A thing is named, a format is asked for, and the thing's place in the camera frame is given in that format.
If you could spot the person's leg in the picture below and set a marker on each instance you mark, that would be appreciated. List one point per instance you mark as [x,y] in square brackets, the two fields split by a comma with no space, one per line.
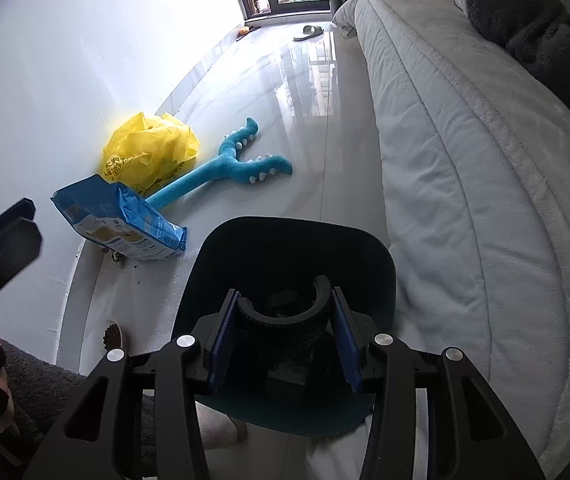
[65,390]

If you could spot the person's foot in white sock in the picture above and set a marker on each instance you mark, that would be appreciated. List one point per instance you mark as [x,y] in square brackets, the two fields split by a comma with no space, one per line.
[220,427]

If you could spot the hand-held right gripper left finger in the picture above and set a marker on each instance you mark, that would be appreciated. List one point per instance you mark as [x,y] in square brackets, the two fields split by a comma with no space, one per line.
[222,340]

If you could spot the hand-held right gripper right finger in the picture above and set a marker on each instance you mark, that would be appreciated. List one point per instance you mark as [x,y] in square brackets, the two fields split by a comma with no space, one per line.
[347,340]

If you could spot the black curved rubber piece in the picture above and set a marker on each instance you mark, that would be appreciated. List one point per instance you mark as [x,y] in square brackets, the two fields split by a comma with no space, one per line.
[285,322]

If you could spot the blue dinosaur plush toy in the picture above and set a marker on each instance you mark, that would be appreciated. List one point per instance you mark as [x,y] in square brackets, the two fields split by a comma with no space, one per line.
[235,165]

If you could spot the yellow plastic bag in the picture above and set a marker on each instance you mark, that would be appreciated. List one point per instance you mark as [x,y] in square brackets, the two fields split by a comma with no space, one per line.
[150,155]

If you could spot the bed with white fleece cover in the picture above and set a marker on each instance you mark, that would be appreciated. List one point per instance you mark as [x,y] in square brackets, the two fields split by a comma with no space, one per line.
[465,210]

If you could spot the dark green trash bin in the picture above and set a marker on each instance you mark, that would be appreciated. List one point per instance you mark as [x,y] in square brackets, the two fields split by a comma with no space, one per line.
[290,245]

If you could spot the brown patterned slipper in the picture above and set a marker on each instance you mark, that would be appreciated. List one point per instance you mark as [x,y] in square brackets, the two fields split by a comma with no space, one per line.
[114,337]

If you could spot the grey green slipper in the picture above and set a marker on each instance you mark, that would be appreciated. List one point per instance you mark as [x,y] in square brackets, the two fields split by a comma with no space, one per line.
[309,33]

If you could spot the grey fleece blanket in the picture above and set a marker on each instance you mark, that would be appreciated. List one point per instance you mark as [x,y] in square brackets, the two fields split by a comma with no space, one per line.
[540,25]

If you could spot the blue snack bag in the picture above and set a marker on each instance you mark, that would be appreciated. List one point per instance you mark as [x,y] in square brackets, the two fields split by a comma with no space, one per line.
[115,220]

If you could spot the small orange object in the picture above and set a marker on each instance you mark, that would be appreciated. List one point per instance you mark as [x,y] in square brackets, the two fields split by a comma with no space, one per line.
[245,33]

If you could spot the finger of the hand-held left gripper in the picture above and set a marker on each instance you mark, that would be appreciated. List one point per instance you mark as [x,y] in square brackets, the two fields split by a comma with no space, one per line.
[10,255]
[5,222]

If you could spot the person's left hand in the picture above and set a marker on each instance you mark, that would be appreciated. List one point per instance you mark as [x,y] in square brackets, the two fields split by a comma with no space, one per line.
[7,405]

